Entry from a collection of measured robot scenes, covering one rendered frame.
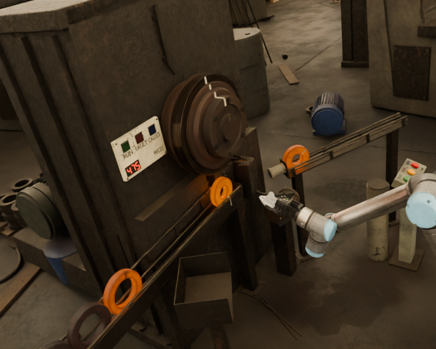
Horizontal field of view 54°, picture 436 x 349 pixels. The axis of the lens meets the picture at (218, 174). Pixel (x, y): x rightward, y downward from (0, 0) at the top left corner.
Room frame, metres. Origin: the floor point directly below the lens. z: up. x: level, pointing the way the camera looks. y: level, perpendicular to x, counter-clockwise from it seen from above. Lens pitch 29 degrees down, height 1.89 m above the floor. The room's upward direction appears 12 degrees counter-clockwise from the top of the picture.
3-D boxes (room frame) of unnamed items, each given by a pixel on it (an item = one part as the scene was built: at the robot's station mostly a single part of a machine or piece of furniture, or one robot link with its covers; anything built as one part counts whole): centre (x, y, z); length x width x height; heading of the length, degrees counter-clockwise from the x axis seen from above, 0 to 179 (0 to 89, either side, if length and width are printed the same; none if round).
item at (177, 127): (1.85, -0.01, 1.11); 0.47 x 0.06 x 0.47; 139
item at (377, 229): (1.95, -0.86, 0.26); 0.12 x 0.12 x 0.52
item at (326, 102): (3.81, -1.19, 0.17); 0.57 x 0.31 x 0.34; 159
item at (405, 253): (1.88, -1.01, 0.31); 0.24 x 0.16 x 0.62; 139
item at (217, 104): (1.79, -0.08, 1.11); 0.28 x 0.06 x 0.28; 139
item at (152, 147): (1.67, 0.30, 1.15); 0.26 x 0.02 x 0.18; 139
